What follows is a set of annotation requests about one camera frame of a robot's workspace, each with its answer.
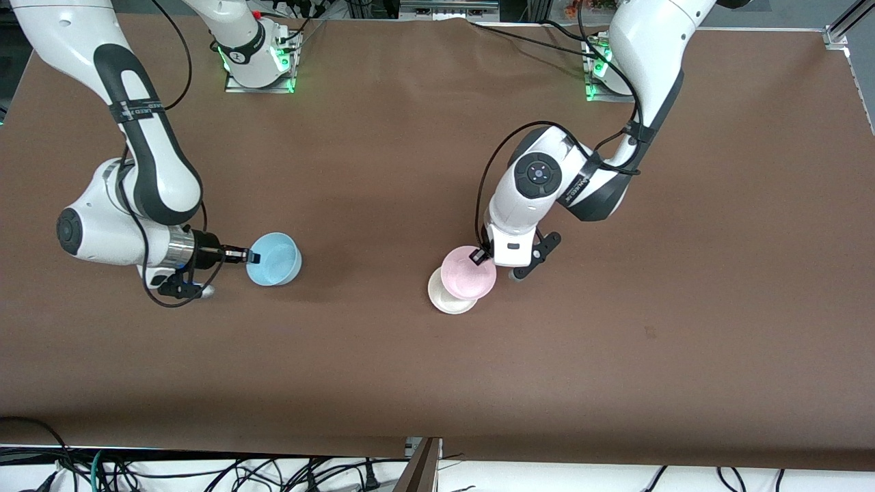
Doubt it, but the blue bowl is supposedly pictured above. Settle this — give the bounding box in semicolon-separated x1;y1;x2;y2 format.
245;232;303;288

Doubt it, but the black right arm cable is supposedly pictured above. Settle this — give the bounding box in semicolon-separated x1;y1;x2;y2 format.
116;0;230;308

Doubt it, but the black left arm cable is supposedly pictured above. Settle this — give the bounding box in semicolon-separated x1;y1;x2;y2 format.
475;0;643;255

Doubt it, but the black looped floor cable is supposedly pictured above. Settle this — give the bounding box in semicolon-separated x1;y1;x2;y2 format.
0;417;72;492

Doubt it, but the long black table cable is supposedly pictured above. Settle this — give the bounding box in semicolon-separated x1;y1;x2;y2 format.
468;20;602;59

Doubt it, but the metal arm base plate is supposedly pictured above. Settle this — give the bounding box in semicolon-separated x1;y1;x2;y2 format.
584;38;633;103
224;27;297;94

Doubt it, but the grey power strip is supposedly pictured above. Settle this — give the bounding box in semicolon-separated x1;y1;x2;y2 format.
400;0;500;21

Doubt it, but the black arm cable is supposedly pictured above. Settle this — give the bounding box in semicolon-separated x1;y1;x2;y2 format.
116;0;230;308
475;0;643;255

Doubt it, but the white bowl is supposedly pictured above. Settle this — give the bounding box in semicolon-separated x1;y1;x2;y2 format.
428;266;479;315

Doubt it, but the brown table cover sheet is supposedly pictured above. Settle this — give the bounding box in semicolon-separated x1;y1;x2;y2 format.
0;14;875;471

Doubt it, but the black cable with plug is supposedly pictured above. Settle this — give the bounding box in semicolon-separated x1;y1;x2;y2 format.
287;456;411;492

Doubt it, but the pink bowl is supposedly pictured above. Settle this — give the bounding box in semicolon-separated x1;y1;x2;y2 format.
440;245;498;301

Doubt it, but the brown wooden beam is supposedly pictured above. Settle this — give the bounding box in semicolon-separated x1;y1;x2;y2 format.
393;437;443;492

